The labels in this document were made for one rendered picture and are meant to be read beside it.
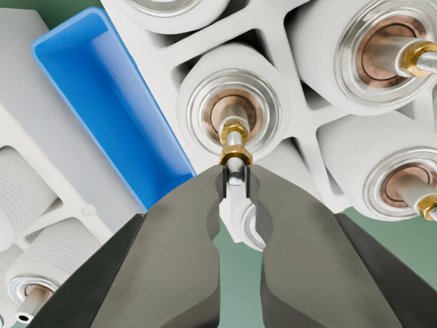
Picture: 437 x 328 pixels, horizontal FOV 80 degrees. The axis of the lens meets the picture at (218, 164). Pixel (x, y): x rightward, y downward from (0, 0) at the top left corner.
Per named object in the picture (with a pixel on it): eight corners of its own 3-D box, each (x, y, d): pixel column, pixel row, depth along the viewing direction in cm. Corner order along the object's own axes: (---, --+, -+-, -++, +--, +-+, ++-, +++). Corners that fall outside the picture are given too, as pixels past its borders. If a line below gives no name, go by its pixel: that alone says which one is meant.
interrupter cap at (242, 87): (196, 163, 23) (196, 166, 23) (177, 75, 20) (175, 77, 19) (282, 152, 23) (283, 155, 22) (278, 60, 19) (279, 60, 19)
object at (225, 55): (204, 114, 40) (187, 176, 24) (191, 45, 35) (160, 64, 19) (268, 105, 39) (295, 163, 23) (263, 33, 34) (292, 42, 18)
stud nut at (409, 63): (440, 54, 16) (450, 56, 15) (416, 80, 16) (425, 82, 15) (417, 36, 15) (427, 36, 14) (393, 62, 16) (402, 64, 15)
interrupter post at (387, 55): (411, 39, 18) (446, 42, 15) (393, 74, 19) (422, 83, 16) (379, 30, 18) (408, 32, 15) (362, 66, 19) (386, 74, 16)
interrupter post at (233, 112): (220, 132, 22) (219, 149, 19) (216, 104, 21) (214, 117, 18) (249, 128, 22) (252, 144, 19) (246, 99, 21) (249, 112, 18)
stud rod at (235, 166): (238, 117, 19) (243, 167, 13) (241, 129, 20) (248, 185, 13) (225, 120, 19) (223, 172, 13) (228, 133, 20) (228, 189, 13)
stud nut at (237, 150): (248, 140, 14) (250, 147, 13) (255, 167, 15) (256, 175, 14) (214, 149, 15) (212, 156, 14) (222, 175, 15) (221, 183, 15)
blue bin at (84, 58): (75, 40, 42) (23, 46, 31) (132, 6, 39) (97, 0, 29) (168, 185, 54) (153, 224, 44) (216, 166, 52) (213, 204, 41)
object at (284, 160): (222, 163, 44) (218, 245, 28) (242, 110, 39) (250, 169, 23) (276, 179, 45) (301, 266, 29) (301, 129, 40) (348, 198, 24)
